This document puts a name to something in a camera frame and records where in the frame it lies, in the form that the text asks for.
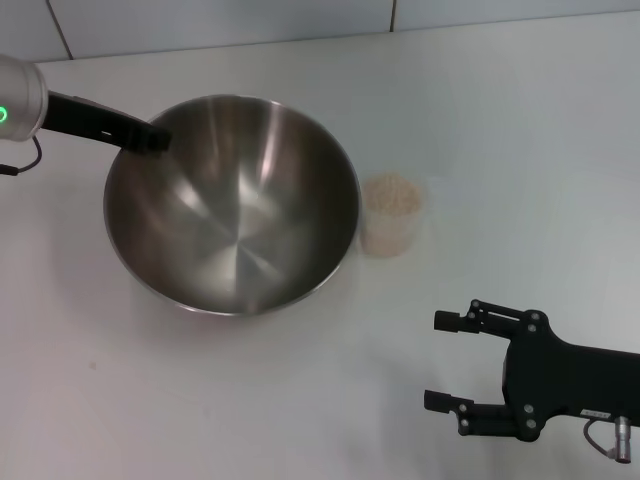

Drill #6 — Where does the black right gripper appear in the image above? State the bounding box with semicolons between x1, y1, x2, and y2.
423;298;640;443

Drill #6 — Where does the wrist connector cable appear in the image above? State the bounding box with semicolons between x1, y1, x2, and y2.
582;415;631;460
0;135;45;177

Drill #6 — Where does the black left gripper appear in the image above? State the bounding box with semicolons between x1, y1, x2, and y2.
42;91;174;158

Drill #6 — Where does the clear plastic measuring cup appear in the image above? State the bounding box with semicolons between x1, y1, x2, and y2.
360;172;426;259

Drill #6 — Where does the left wrist connector cable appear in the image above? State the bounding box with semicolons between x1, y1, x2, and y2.
0;135;45;177

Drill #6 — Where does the large stainless steel bowl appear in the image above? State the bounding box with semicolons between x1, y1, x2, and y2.
103;93;362;316

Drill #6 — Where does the right wrist connector cable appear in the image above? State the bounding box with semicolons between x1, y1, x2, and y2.
582;415;631;460

